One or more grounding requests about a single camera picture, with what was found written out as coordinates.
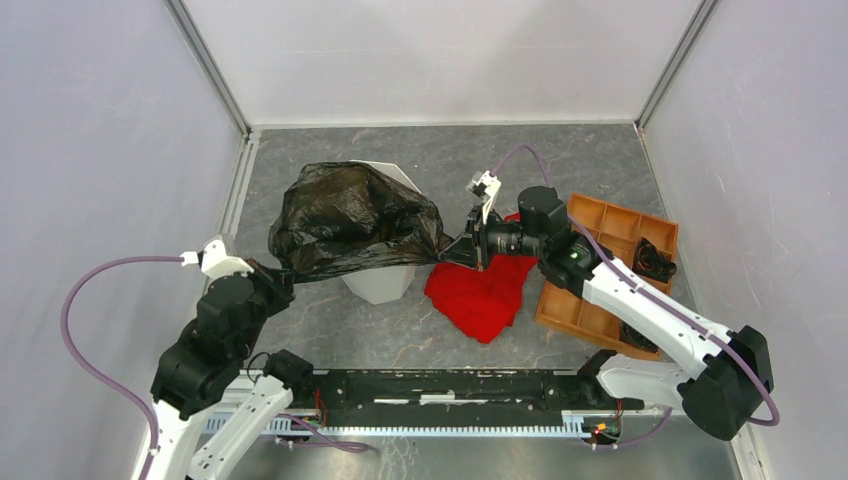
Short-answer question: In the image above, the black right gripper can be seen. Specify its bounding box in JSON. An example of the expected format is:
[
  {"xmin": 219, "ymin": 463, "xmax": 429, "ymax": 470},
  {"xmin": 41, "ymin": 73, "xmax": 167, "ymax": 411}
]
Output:
[{"xmin": 439, "ymin": 203, "xmax": 545, "ymax": 272}]

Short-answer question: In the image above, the black plastic trash bag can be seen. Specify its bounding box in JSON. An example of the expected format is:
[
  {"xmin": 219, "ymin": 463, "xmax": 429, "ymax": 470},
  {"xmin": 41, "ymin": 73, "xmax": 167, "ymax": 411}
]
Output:
[{"xmin": 267, "ymin": 162, "xmax": 453, "ymax": 283}]

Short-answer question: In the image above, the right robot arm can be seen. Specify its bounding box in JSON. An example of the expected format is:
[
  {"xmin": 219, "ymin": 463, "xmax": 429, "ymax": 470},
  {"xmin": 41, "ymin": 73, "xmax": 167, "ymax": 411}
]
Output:
[{"xmin": 438, "ymin": 186, "xmax": 781, "ymax": 441}]

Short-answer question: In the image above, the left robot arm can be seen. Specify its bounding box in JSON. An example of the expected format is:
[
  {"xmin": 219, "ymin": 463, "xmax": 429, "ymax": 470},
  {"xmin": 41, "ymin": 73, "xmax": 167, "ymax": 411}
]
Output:
[{"xmin": 137, "ymin": 259, "xmax": 314, "ymax": 479}]

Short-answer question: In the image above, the white octagonal trash bin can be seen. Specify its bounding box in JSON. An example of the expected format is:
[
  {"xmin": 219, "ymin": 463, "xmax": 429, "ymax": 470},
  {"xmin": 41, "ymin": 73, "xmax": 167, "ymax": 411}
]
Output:
[{"xmin": 342, "ymin": 160, "xmax": 420, "ymax": 305}]

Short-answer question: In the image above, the red cloth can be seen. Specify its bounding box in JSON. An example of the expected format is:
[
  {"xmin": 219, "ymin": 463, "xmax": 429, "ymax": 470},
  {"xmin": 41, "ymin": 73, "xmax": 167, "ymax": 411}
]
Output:
[{"xmin": 424, "ymin": 255, "xmax": 537, "ymax": 344}]

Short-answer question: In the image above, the orange compartment tray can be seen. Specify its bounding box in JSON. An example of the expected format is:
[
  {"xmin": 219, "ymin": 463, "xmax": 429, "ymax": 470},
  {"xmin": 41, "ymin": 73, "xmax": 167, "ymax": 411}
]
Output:
[{"xmin": 534, "ymin": 192, "xmax": 680, "ymax": 362}]

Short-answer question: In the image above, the black rolled item in tray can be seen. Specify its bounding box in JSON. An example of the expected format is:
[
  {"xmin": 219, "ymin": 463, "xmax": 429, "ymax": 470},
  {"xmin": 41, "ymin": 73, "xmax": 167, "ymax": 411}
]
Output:
[{"xmin": 620, "ymin": 323, "xmax": 659, "ymax": 353}]

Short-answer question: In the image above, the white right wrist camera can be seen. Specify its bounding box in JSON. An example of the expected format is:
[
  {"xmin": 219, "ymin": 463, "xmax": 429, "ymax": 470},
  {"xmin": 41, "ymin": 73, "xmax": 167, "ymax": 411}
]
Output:
[{"xmin": 466, "ymin": 170, "xmax": 502, "ymax": 224}]

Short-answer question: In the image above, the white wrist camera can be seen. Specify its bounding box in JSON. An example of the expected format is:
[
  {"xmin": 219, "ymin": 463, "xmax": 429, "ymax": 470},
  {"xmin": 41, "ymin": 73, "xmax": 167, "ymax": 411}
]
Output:
[
  {"xmin": 466, "ymin": 170, "xmax": 502, "ymax": 224},
  {"xmin": 179, "ymin": 234, "xmax": 254, "ymax": 280}
]

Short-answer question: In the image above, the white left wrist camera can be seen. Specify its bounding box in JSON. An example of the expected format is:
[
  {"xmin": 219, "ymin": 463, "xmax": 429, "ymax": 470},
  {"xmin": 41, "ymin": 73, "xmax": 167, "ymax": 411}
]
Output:
[{"xmin": 179, "ymin": 234, "xmax": 254, "ymax": 280}]

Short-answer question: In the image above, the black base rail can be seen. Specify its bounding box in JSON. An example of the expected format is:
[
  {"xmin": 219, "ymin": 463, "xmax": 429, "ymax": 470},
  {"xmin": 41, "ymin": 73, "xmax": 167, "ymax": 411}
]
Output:
[{"xmin": 248, "ymin": 350, "xmax": 644, "ymax": 427}]

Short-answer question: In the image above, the black cable bundle in tray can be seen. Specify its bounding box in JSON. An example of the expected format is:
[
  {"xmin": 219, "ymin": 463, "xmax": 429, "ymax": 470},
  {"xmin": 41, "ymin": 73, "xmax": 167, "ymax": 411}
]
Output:
[{"xmin": 631, "ymin": 237, "xmax": 678, "ymax": 285}]

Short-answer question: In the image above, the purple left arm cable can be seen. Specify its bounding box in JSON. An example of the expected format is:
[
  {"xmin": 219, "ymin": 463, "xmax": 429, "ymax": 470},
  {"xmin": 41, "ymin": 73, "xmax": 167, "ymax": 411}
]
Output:
[{"xmin": 60, "ymin": 256, "xmax": 187, "ymax": 480}]

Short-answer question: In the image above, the white toothed cable strip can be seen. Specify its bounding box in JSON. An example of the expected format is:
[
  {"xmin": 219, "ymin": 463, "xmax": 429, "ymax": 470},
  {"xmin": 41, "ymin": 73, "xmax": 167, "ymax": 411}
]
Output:
[{"xmin": 201, "ymin": 413, "xmax": 611, "ymax": 440}]

